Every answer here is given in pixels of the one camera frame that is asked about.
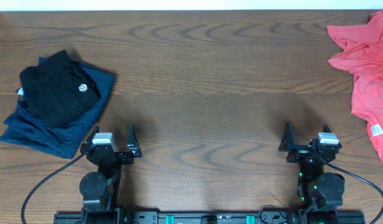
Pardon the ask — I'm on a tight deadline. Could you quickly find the navy folded shirt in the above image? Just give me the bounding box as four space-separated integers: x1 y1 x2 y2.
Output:
0 62 114 159

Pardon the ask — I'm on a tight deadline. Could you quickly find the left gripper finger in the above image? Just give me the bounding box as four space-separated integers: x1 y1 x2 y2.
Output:
127 124 142 157
85 125 99 144

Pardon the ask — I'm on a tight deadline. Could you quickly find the black folded polo shirt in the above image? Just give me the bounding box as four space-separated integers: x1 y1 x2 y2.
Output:
19 50 101 128

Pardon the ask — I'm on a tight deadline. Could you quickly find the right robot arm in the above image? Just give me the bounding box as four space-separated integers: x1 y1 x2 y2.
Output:
278 122 345 223

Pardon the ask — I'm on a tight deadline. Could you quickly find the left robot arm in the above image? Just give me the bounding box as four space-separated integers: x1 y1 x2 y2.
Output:
79 125 142 224

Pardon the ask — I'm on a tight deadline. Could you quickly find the red t-shirt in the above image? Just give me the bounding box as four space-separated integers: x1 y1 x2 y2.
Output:
327 10 383 164

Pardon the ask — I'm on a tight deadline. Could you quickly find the left black cable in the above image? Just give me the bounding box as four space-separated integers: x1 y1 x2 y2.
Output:
21 152 86 224

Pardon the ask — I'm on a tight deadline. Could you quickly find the black cable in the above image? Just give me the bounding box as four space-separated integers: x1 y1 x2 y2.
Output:
312 149 383 224
21 152 86 224

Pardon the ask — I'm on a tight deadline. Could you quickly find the right black cable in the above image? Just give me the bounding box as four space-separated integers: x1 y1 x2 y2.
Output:
312 149 383 224

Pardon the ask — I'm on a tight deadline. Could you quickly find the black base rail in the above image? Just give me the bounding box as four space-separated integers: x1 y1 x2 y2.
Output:
53 211 366 224

